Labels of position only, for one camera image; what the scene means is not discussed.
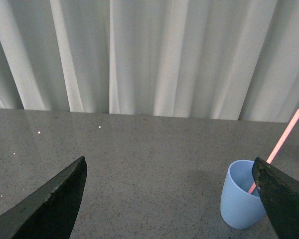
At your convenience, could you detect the blue plastic cup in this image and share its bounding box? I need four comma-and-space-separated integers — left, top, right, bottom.
220, 160, 266, 230

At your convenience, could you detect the pink chopstick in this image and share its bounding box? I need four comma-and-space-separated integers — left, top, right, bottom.
247, 108, 299, 195

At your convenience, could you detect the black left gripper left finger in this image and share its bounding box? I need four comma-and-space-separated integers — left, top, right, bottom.
0, 156, 87, 239

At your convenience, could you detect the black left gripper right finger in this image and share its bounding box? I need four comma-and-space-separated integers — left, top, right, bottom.
252, 157, 299, 239

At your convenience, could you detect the white curtain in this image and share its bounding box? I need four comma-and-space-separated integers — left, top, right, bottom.
0, 0, 299, 122

